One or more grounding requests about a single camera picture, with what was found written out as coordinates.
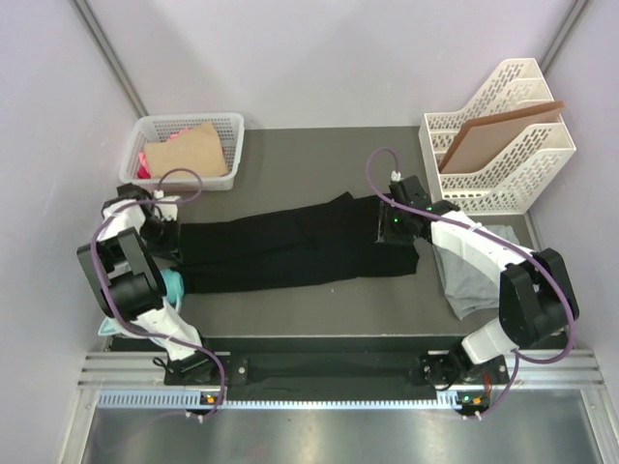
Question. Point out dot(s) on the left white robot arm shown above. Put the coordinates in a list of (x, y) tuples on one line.
[(131, 289)]

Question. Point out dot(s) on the white slotted cable duct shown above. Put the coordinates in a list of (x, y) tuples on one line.
[(203, 401)]

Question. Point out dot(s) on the grey t-shirt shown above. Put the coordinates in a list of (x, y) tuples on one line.
[(466, 288)]

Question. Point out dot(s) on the black daisy print t-shirt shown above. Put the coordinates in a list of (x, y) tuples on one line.
[(307, 246)]

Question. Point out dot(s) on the tan folded t-shirt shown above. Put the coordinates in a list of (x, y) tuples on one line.
[(198, 149)]

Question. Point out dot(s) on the teal cat ear headphones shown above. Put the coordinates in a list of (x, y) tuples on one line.
[(171, 285)]

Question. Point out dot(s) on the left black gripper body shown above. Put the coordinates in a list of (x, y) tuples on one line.
[(161, 236)]

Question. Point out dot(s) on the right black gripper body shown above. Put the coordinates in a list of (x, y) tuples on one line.
[(393, 225)]

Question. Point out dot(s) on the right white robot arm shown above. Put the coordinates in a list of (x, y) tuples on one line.
[(535, 294)]

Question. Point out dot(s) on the brown cardboard sheet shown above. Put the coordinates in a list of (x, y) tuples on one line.
[(481, 140)]

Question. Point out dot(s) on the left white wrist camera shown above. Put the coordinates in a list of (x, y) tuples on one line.
[(166, 207)]

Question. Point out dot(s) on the cream perforated file organizer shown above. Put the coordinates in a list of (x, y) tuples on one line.
[(509, 183)]

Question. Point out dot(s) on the white plastic laundry basket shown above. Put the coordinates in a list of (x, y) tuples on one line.
[(230, 127)]

